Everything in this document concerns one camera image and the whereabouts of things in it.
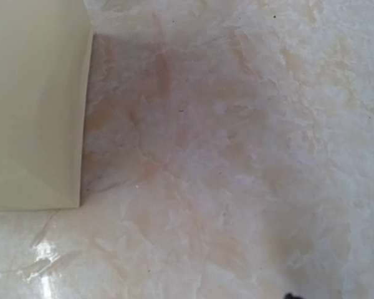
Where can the beige paper bag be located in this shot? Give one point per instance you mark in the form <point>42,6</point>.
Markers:
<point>45,50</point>

